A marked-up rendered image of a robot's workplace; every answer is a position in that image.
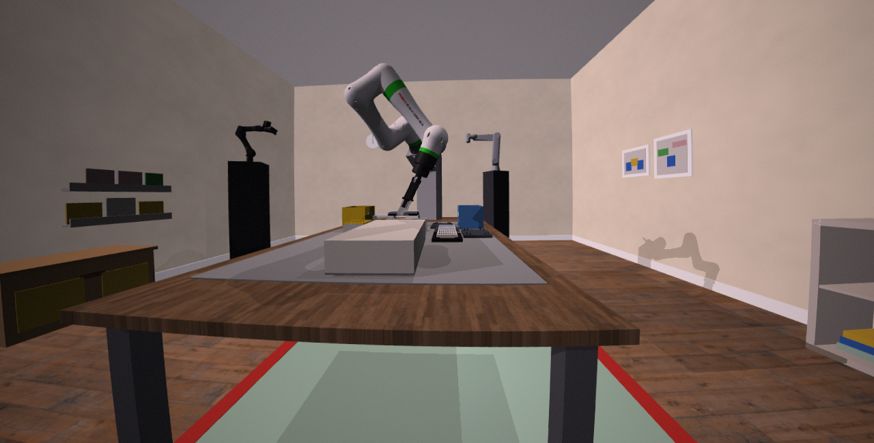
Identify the blue open-top bin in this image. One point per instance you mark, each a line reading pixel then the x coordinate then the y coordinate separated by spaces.
pixel 470 216

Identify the yellow open-top bin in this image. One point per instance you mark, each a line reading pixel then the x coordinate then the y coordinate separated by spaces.
pixel 357 213

